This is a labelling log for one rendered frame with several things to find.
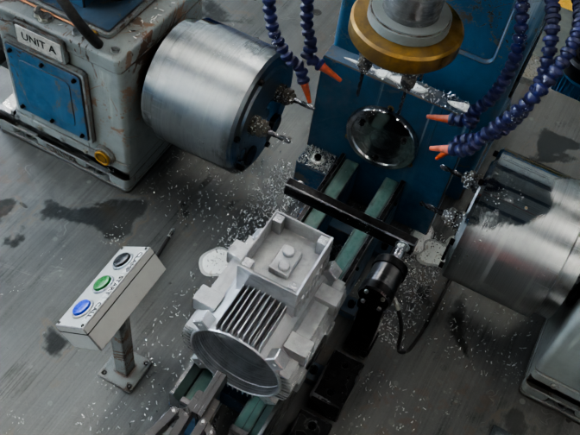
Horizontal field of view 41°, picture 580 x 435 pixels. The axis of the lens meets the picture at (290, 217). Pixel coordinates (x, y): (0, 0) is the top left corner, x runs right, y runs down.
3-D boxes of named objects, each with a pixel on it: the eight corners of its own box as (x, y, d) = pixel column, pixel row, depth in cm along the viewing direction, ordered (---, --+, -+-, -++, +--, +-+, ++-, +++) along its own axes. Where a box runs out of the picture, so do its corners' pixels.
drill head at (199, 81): (156, 60, 170) (153, -37, 150) (303, 129, 162) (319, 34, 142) (86, 130, 155) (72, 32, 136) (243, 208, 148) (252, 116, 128)
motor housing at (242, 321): (242, 275, 138) (249, 211, 123) (337, 324, 134) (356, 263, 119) (181, 362, 126) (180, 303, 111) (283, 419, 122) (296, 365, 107)
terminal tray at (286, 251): (270, 236, 125) (274, 208, 119) (329, 265, 123) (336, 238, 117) (232, 289, 118) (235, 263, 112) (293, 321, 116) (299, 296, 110)
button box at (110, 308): (138, 267, 127) (121, 243, 124) (167, 268, 122) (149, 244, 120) (72, 347, 117) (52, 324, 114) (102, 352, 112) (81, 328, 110)
